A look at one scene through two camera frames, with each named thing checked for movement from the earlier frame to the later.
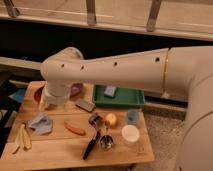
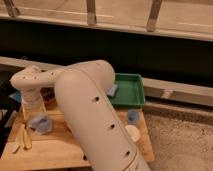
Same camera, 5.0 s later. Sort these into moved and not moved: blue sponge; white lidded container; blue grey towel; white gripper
Moved: white gripper
Not moved: blue grey towel; blue sponge; white lidded container
